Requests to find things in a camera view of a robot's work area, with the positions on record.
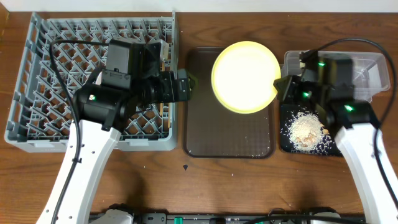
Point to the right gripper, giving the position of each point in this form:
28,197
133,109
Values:
285,96

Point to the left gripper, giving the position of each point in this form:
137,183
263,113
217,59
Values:
167,96

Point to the yellow plate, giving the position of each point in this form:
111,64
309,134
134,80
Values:
242,77

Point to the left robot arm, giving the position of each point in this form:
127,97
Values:
130,80

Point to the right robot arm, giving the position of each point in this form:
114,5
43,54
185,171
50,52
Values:
338,86

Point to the black waste tray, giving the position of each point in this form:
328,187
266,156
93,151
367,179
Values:
284,111

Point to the rice food waste pile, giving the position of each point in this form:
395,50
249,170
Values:
305,134

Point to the grey dishwasher rack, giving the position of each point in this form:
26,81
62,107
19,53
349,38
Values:
39,118

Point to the dark brown serving tray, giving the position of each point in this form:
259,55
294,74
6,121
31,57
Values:
212,131

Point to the clear plastic bin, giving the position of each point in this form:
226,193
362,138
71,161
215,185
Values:
370,76

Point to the black equipment rail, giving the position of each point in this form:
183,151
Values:
121,213

